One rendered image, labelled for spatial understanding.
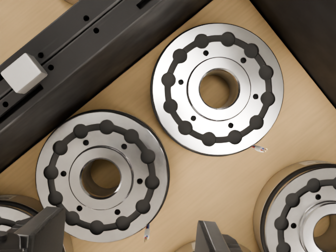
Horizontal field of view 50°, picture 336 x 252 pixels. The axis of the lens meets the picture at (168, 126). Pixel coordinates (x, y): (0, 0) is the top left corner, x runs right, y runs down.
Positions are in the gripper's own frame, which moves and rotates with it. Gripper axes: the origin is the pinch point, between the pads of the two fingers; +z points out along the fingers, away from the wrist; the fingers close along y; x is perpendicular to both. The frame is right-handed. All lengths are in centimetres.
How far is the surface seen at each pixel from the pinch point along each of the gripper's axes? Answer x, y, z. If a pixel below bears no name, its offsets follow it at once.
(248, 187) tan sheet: -0.3, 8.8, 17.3
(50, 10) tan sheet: 12.9, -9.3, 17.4
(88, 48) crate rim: 8.5, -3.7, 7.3
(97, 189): -1.4, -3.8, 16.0
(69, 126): 3.6, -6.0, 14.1
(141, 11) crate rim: 10.8, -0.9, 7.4
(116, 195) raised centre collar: -1.1, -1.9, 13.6
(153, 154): 2.1, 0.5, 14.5
